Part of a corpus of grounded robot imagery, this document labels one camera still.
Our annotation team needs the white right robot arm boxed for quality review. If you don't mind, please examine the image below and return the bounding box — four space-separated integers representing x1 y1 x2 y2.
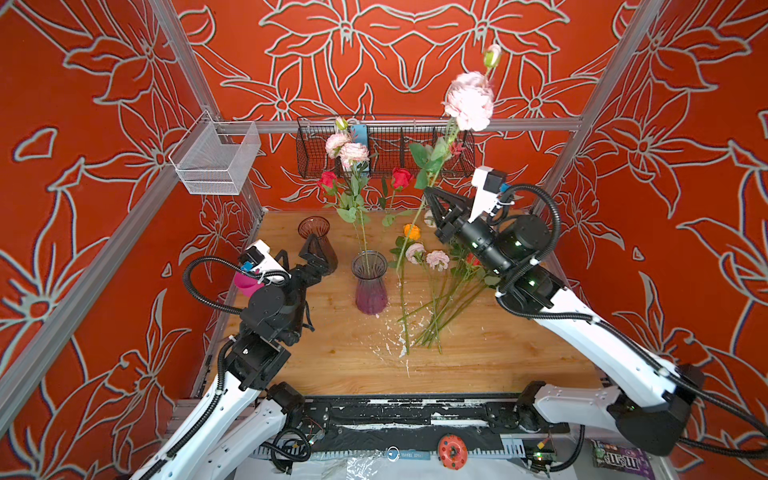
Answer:
424 184 767 460

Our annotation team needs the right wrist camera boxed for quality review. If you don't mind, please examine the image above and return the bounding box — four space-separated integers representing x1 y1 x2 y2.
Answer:
469 166 507 222

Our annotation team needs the pile of pink flowers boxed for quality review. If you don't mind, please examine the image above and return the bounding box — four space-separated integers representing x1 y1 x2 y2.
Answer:
402 223 499 349

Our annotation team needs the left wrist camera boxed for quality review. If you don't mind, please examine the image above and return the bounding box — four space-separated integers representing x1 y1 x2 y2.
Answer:
238 240 290 285

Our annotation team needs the magenta plastic goblet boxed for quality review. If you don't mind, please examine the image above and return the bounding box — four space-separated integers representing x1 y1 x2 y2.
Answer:
234 273 264 298

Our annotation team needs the light blue box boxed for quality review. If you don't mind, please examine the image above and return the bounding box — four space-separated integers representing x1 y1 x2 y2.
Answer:
349 124 369 148

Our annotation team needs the red round knob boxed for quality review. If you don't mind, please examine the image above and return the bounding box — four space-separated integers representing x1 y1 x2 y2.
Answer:
437 434 468 470

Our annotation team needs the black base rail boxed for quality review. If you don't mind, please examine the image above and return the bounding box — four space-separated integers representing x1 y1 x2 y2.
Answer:
287 393 575 456

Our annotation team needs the red rose stem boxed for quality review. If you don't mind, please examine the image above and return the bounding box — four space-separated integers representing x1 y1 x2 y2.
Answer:
319 171 362 224
379 167 414 227

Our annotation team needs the orange rose stem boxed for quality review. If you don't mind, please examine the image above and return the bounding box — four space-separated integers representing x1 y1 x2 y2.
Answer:
395 223 422 355

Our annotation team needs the brown ribbed glass vase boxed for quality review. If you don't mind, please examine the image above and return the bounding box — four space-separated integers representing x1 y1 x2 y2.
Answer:
297 216 338 275

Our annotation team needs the pink peony stem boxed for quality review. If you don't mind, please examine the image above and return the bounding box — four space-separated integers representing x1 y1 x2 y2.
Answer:
324 116 371 252
392 43 503 271

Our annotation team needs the black wire wall basket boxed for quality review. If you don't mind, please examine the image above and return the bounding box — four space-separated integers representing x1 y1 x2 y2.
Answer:
296 115 477 180

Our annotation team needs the purple candy bag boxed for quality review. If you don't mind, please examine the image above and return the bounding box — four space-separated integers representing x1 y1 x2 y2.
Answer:
592 440 656 480

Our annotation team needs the white mesh wall basket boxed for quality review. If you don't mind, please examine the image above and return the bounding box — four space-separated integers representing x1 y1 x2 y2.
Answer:
168 111 262 196

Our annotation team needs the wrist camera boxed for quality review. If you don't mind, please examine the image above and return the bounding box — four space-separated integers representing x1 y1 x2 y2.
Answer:
469 166 507 222
238 240 290 285

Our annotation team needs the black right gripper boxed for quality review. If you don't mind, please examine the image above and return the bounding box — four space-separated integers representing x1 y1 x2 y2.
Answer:
429 182 522 279

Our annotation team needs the purple ribbed glass vase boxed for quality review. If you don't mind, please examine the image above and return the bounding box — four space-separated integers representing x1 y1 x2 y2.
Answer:
351 250 388 315

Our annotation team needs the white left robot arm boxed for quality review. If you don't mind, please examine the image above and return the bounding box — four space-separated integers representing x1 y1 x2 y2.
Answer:
133 234 329 479

